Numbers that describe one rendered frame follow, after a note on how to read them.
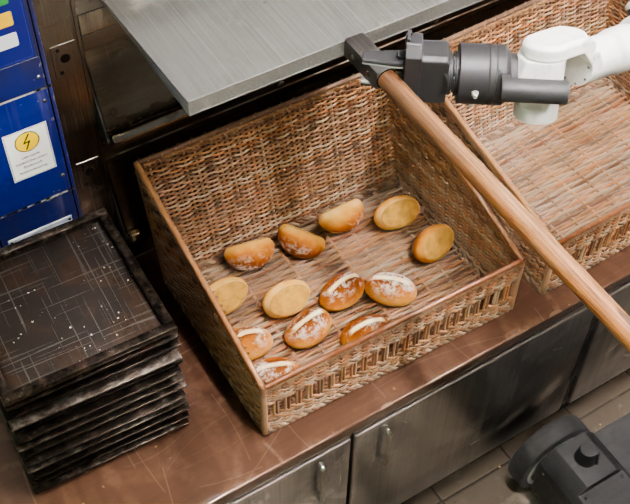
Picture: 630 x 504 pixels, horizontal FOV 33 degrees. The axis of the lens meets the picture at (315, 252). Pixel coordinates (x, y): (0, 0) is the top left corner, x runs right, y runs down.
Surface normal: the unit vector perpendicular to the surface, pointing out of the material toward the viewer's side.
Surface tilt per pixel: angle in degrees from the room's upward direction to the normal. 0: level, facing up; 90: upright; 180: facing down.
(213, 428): 0
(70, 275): 0
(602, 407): 0
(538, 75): 72
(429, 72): 90
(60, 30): 90
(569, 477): 45
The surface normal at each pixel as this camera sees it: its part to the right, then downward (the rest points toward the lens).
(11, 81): 0.53, 0.66
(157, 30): 0.02, -0.62
